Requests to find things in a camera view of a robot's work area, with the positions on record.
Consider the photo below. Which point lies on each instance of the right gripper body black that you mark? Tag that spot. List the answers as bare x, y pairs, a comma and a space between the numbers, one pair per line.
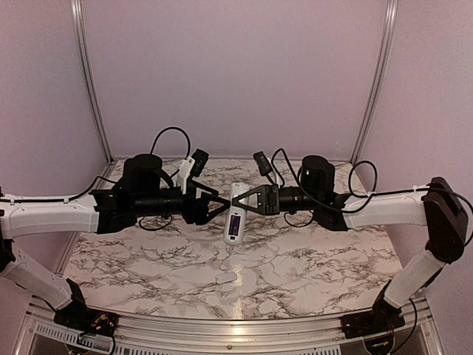
276, 205

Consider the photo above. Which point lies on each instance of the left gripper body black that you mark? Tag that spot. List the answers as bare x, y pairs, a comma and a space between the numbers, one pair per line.
152, 205

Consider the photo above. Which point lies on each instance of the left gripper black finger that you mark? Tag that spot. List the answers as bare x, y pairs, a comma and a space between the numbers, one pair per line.
198, 185
210, 207

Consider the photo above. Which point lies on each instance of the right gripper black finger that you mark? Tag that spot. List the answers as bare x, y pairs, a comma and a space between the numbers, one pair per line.
246, 194
259, 209

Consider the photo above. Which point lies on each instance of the white remote control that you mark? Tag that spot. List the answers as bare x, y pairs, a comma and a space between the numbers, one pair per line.
230, 240

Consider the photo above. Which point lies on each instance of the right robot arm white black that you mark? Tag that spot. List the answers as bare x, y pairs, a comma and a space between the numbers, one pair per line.
433, 205

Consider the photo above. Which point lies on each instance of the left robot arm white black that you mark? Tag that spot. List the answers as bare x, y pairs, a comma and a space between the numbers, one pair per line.
144, 190

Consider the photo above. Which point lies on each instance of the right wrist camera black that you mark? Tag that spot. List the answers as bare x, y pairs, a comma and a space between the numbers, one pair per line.
265, 167

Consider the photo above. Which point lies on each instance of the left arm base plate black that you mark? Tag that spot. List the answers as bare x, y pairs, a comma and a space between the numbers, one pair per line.
79, 316

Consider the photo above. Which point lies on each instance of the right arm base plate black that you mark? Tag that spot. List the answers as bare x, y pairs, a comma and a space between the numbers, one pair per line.
367, 323

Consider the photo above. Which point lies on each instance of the front aluminium rail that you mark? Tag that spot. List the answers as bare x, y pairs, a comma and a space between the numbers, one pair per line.
141, 334

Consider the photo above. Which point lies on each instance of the left aluminium frame post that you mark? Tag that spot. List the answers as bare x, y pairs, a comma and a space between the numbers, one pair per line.
86, 68

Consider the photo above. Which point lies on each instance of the aluminium frame post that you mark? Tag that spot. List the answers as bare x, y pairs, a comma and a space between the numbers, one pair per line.
86, 68
381, 65

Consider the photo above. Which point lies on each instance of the right aluminium frame post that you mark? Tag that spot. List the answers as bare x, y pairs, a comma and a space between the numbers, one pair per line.
381, 65

